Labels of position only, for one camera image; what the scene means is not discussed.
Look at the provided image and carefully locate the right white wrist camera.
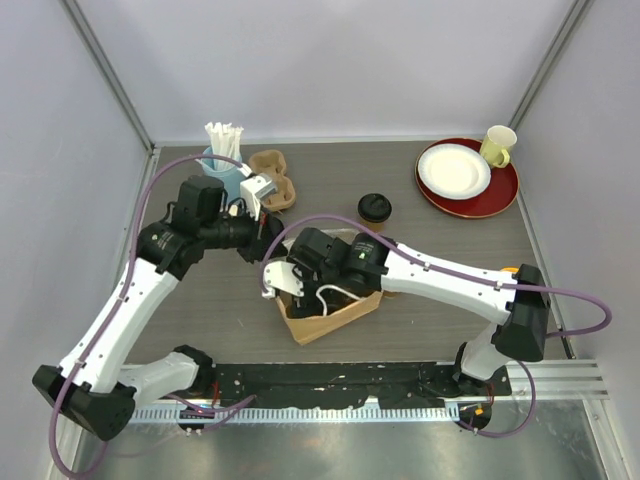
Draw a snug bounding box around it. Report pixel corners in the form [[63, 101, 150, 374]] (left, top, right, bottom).
[[261, 260, 304, 299]]

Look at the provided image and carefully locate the aluminium frame rail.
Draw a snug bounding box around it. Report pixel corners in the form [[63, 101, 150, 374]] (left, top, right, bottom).
[[131, 360, 608, 428]]

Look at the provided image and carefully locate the purple cable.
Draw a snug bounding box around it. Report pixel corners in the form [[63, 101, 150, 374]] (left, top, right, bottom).
[[258, 214, 614, 441], [48, 153, 259, 475]]

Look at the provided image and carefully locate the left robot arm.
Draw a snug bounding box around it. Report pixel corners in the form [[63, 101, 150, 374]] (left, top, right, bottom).
[[32, 174, 285, 441]]

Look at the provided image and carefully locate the white paper plate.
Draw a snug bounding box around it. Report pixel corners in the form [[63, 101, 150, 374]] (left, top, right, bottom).
[[417, 143, 491, 200]]

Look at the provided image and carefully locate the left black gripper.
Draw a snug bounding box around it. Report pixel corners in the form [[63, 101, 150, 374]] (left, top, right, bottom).
[[200, 201, 287, 264]]

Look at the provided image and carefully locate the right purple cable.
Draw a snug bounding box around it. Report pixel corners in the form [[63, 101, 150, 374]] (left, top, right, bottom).
[[258, 214, 614, 441]]

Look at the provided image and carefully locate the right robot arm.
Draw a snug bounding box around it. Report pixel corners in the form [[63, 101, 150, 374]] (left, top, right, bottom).
[[287, 228, 550, 395]]

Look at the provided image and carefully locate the light blue straw holder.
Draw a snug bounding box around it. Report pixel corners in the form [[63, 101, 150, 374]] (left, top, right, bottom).
[[198, 158, 246, 201]]

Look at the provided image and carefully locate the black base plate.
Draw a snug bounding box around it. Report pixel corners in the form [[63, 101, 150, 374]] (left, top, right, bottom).
[[154, 360, 514, 409]]

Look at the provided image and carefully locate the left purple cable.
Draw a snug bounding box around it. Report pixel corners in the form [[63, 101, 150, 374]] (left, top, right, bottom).
[[48, 153, 259, 475]]

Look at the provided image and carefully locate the cardboard cup carrier stack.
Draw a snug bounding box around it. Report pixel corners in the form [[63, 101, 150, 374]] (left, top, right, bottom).
[[249, 149, 296, 212]]

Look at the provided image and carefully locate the red round tray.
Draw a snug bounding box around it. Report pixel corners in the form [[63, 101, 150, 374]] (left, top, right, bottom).
[[414, 137, 519, 219]]

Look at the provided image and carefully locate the brown paper bag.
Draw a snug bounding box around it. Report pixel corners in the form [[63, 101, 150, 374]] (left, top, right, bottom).
[[274, 227, 385, 346]]

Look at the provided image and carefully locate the pale yellow mug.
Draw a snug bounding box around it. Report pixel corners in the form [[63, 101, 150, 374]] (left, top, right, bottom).
[[479, 125, 518, 168]]

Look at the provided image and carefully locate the brown paper cup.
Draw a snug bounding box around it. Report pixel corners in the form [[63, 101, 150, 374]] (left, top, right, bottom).
[[360, 218, 386, 233]]

